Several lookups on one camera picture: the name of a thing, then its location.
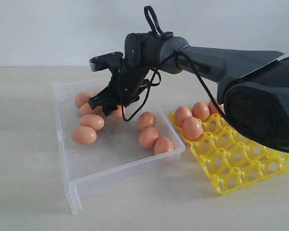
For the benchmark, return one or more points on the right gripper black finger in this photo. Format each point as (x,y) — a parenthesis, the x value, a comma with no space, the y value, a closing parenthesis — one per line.
(96,101)
(109,109)

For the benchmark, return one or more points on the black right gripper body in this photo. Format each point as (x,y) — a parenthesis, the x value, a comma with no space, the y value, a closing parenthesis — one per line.
(125,86)

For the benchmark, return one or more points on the clear plastic tray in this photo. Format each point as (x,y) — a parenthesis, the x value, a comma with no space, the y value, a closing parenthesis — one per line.
(116,155)

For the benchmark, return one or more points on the yellow plastic egg tray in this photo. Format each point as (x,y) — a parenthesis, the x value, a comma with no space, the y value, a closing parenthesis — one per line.
(231,161)

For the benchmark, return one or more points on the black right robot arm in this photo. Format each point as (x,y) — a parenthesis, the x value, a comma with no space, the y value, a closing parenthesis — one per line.
(253,86)

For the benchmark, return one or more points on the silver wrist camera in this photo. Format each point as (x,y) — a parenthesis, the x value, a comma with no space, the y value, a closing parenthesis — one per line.
(111,61)

